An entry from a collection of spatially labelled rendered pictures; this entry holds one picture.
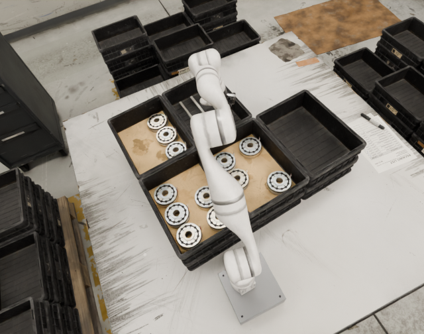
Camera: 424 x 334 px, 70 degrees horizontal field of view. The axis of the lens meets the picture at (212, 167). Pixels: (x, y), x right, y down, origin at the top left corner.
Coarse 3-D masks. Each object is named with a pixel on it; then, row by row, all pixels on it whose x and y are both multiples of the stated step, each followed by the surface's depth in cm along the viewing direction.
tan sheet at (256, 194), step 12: (240, 156) 140; (264, 156) 139; (240, 168) 137; (252, 168) 136; (264, 168) 136; (276, 168) 135; (252, 180) 133; (264, 180) 133; (252, 192) 130; (264, 192) 130; (252, 204) 127
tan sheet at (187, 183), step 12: (192, 168) 140; (168, 180) 138; (180, 180) 137; (192, 180) 136; (204, 180) 136; (180, 192) 134; (192, 192) 133; (156, 204) 132; (192, 204) 130; (192, 216) 127; (204, 216) 127; (168, 228) 126; (204, 228) 124; (204, 240) 122
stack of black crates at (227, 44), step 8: (232, 24) 250; (240, 24) 253; (248, 24) 248; (208, 32) 248; (216, 32) 250; (224, 32) 253; (232, 32) 256; (240, 32) 259; (248, 32) 252; (256, 32) 241; (216, 40) 256; (224, 40) 256; (232, 40) 255; (240, 40) 254; (248, 40) 253; (256, 40) 237; (216, 48) 252; (224, 48) 251; (232, 48) 234; (240, 48) 238; (224, 56) 237
